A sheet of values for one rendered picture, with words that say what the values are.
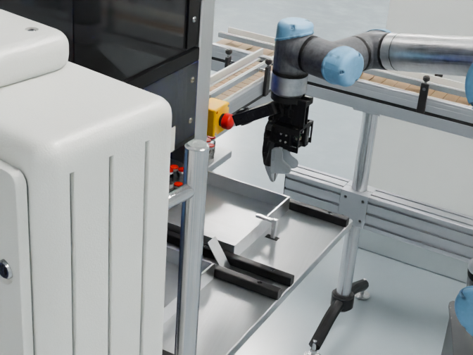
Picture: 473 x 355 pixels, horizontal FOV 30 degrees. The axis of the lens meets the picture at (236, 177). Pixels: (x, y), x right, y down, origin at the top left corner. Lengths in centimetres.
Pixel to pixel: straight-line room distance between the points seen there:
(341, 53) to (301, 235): 44
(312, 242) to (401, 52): 45
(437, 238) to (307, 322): 62
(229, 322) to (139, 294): 78
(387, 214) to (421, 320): 58
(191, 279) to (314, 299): 236
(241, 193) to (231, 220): 13
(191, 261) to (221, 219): 102
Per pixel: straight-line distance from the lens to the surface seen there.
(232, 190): 207
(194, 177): 89
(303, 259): 185
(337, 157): 439
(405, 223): 284
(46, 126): 75
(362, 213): 288
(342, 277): 304
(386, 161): 346
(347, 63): 171
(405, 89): 269
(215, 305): 169
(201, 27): 199
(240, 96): 250
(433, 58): 173
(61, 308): 80
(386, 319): 326
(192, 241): 93
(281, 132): 185
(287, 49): 178
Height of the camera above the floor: 185
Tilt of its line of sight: 27 degrees down
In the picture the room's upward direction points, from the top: 5 degrees clockwise
